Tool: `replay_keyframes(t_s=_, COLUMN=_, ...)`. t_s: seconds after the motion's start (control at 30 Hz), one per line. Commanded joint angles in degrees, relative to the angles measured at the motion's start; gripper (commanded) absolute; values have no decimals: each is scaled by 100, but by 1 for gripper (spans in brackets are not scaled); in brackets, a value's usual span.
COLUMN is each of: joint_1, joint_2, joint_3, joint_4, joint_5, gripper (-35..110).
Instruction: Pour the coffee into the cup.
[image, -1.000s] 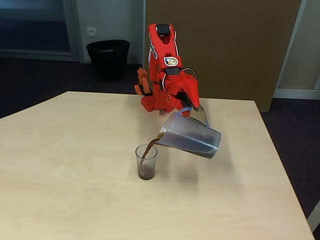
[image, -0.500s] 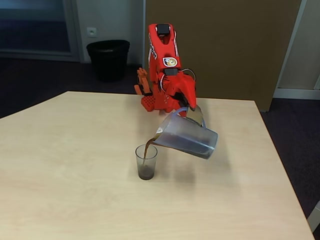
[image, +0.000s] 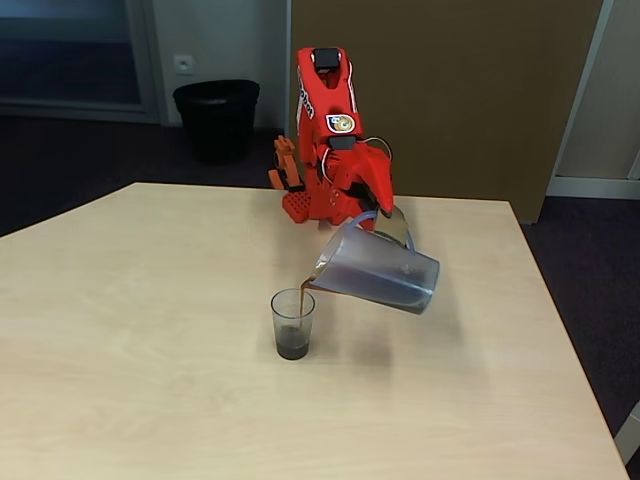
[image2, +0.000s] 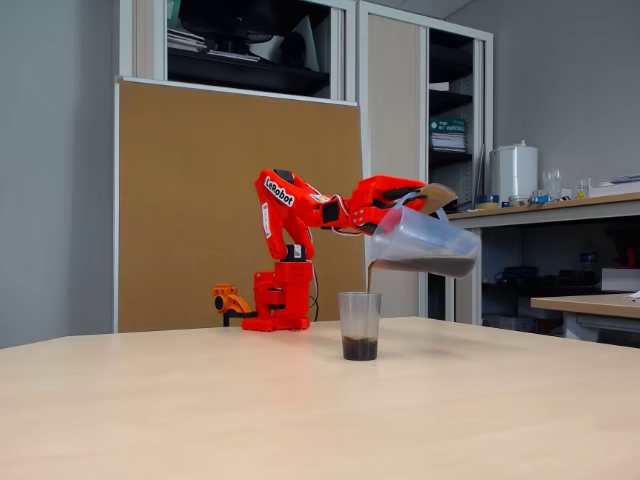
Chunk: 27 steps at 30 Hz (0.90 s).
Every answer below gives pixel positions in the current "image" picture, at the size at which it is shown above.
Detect clear jug with cardboard handle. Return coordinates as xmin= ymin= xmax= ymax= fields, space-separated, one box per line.
xmin=299 ymin=205 xmax=442 ymax=318

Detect clear plastic cup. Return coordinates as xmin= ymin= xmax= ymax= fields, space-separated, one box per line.
xmin=270 ymin=287 xmax=317 ymax=361

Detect orange table clamp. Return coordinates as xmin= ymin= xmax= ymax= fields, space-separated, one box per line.
xmin=267 ymin=134 xmax=306 ymax=194

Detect black waste bin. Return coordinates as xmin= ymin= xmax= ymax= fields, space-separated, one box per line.
xmin=172 ymin=79 xmax=262 ymax=166

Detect brown pin board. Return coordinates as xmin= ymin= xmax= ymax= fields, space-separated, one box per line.
xmin=285 ymin=0 xmax=617 ymax=225

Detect grey framed glass door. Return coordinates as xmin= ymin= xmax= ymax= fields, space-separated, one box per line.
xmin=0 ymin=0 xmax=162 ymax=125

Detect grey chair edge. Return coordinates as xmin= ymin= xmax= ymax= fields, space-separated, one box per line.
xmin=613 ymin=399 xmax=640 ymax=467

